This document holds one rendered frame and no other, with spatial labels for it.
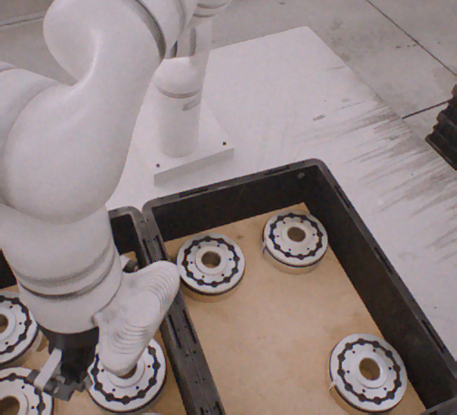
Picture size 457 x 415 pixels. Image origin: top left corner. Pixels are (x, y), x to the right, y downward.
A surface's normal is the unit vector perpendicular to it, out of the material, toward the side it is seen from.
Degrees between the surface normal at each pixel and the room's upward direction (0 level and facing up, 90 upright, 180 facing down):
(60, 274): 88
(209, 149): 4
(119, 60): 60
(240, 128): 0
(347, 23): 0
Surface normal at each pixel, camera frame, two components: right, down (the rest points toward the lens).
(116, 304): 0.11, -0.61
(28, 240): 0.11, -0.15
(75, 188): 0.58, 0.41
